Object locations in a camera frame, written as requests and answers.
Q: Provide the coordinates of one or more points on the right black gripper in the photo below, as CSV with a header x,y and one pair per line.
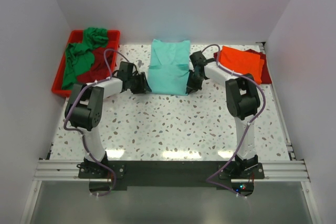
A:
x,y
191,87

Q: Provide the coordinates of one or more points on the teal t shirt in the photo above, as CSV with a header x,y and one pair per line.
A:
x,y
169,67

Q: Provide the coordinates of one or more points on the green t shirt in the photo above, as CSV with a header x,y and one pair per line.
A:
x,y
93,38

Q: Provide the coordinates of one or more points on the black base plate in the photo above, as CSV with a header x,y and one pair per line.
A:
x,y
120,175

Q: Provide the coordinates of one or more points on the red plastic bin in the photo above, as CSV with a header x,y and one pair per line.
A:
x,y
77,36

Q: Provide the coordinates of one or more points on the orange folded t shirt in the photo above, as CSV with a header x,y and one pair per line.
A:
x,y
242,62

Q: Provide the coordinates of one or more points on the dark red folded t shirt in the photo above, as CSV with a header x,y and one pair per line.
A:
x,y
266,79

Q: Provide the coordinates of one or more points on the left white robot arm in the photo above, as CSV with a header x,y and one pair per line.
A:
x,y
84,109

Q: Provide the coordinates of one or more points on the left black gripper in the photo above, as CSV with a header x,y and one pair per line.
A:
x,y
141,89

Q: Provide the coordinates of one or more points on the dark red t shirt in bin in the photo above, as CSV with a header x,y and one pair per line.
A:
x,y
92,66

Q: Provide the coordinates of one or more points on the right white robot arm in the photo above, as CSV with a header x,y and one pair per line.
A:
x,y
242,100

